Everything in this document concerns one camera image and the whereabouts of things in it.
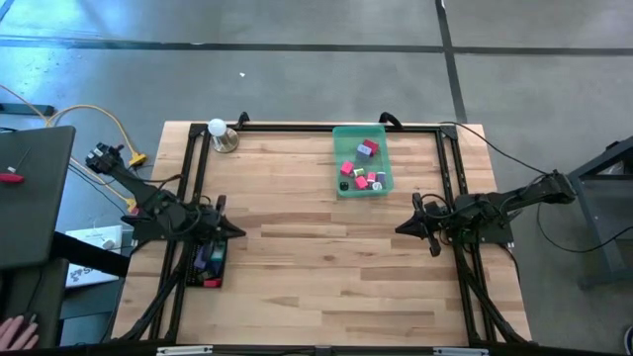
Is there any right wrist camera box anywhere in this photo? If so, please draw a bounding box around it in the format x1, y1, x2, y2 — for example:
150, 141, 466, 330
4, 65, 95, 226
425, 201, 450, 222

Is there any black metal stand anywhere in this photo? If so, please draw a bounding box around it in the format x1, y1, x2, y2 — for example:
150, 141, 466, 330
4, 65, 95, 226
566, 135, 633, 291

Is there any teal translucent plastic bin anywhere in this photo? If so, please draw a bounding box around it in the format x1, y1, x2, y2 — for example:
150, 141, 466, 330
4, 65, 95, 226
331, 124, 396, 200

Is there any long black arm cable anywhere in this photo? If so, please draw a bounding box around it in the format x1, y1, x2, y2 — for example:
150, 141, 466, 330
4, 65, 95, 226
438, 121, 550, 177

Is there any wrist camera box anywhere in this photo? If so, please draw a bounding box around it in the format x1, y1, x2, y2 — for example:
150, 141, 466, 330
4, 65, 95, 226
425, 201, 450, 222
195, 205, 218, 229

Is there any black aluminium table frame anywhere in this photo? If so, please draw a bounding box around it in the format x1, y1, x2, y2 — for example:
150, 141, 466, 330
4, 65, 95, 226
111, 121, 533, 347

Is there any black storage bin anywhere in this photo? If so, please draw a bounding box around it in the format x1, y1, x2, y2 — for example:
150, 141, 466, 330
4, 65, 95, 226
185, 238, 229, 290

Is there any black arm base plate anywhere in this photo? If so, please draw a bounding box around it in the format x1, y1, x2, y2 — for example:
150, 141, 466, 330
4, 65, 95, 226
443, 205, 515, 246

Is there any silver aluminium extrusion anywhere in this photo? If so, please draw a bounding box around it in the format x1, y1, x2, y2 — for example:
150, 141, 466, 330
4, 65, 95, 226
156, 344, 214, 356
432, 346, 491, 356

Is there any white paper sheet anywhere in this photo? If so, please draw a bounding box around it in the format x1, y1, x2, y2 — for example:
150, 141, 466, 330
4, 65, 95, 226
63, 224, 124, 289

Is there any red-handled screwdriver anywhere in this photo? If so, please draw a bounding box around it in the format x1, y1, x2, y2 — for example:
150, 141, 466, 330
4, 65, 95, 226
0, 147, 31, 186

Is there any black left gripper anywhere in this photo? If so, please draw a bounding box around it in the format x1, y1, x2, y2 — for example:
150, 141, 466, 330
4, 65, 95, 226
213, 194, 247, 249

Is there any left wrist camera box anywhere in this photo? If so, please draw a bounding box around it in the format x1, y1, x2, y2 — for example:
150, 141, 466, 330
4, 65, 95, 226
195, 205, 218, 229

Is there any black floor bar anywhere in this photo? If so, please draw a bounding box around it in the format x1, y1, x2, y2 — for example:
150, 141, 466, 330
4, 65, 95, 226
0, 102, 55, 118

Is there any yellow cable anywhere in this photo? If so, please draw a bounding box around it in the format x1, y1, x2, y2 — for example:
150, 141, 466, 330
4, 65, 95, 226
0, 83, 149, 214

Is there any black side desk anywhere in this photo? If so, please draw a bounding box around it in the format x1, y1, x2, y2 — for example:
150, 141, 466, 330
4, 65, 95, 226
0, 126, 78, 271

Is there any person's hand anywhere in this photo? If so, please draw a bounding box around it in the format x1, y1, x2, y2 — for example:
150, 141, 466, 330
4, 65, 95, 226
0, 315, 41, 352

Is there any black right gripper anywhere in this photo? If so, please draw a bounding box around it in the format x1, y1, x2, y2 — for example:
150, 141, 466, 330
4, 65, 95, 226
395, 191, 443, 258

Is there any black floor cable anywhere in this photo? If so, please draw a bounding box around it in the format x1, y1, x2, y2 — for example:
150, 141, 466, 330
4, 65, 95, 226
536, 200, 633, 254

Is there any light bulb on brass base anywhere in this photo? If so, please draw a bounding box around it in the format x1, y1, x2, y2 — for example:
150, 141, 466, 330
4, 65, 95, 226
207, 118, 240, 154

